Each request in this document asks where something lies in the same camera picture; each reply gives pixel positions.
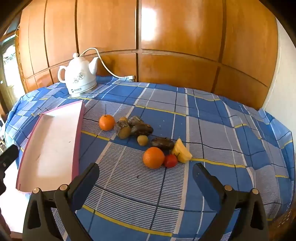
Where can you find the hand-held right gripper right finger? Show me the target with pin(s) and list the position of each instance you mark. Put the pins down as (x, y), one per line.
(205, 183)

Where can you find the dark-skinned yellow-faced cut piece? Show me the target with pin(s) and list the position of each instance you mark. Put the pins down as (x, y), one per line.
(123, 132)

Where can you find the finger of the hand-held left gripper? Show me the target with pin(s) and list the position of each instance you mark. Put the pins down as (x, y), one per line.
(8, 158)

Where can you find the wooden door with glass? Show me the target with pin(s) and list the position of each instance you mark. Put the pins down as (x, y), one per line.
(9, 60)

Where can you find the red tomato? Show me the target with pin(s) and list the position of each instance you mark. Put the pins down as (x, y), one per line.
(170, 161)

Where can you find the mandarin with long stem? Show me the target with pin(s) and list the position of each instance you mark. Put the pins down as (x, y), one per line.
(106, 122)

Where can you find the white power plug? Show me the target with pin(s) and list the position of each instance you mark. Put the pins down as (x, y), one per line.
(131, 78)

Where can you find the pink-edged cardboard box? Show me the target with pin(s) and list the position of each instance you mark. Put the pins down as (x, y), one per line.
(53, 143)

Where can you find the wooden panelled wardrobe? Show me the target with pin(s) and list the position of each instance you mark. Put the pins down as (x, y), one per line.
(180, 34)

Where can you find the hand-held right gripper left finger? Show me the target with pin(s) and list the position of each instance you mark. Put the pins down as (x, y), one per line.
(86, 183)

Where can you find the blue plaid cloth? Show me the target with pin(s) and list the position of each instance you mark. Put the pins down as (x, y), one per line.
(150, 197)

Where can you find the orange with short stem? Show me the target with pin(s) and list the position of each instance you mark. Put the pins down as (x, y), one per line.
(153, 158)

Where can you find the yellow pineapple chunk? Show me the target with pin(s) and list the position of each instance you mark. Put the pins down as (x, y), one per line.
(182, 154)

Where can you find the white ceramic electric kettle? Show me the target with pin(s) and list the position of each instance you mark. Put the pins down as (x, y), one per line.
(78, 78)

